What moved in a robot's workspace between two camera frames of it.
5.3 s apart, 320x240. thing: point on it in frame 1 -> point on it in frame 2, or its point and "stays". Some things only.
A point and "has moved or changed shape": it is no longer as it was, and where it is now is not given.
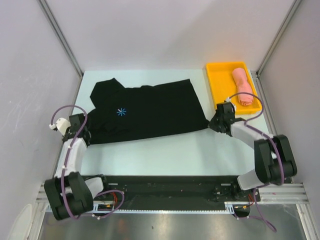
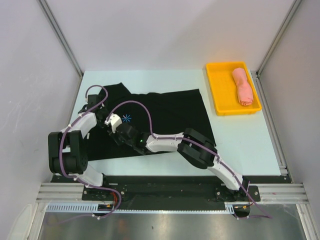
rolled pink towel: (243, 86) stays
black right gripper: (212, 124) -> (115, 136)
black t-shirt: (119, 112) has moved or changed shape
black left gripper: (68, 130) -> (103, 108)
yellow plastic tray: (223, 85) stays
